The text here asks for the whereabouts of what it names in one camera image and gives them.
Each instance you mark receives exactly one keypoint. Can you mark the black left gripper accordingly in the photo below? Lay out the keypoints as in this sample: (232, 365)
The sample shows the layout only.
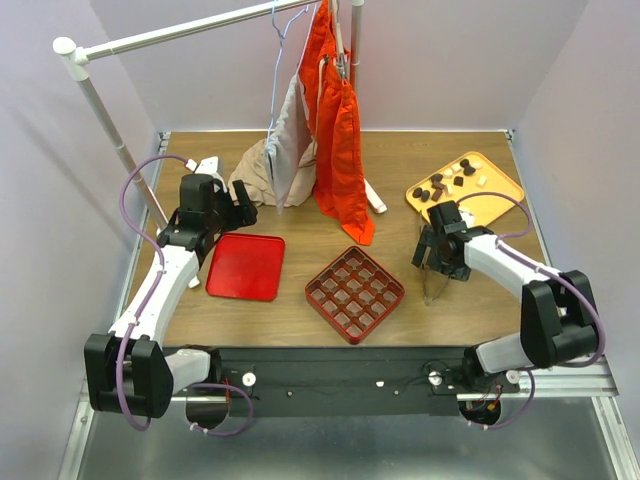
(243, 215)

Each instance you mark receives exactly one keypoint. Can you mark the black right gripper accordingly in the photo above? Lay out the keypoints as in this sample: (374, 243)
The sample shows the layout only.
(456, 270)

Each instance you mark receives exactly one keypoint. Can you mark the metal tongs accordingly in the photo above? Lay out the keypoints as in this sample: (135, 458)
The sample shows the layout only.
(433, 283)

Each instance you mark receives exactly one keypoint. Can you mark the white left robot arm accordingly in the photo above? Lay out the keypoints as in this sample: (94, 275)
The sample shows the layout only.
(127, 371)

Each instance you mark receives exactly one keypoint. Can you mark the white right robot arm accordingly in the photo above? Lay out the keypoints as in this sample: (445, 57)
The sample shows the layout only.
(559, 321)

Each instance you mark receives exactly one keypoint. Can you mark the red chocolate box tray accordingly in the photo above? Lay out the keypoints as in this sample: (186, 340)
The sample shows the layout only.
(354, 294)

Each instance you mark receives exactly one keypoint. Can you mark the beige crumpled cloth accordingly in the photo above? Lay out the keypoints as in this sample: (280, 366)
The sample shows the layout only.
(251, 171)

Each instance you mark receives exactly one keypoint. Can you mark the red tin lid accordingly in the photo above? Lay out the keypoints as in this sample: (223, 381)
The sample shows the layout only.
(246, 267)

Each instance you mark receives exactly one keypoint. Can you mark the grey hanging towel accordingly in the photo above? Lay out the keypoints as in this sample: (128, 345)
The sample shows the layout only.
(289, 154)

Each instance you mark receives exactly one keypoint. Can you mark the yellow plastic tray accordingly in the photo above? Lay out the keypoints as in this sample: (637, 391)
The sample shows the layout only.
(487, 207)

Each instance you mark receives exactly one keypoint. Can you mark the orange hanging shorts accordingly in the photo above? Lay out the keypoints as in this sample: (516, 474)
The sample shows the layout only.
(334, 122)

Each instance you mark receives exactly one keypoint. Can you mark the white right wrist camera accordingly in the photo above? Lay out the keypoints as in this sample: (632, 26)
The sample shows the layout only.
(467, 217)

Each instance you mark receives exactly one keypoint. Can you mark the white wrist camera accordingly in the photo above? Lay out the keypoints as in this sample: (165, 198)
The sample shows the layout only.
(209, 166)
(467, 217)

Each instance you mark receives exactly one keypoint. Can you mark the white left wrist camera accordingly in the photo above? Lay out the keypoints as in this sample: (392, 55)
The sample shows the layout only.
(209, 166)

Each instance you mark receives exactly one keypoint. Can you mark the white clothes rack frame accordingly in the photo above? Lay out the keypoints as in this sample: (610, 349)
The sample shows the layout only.
(76, 58)

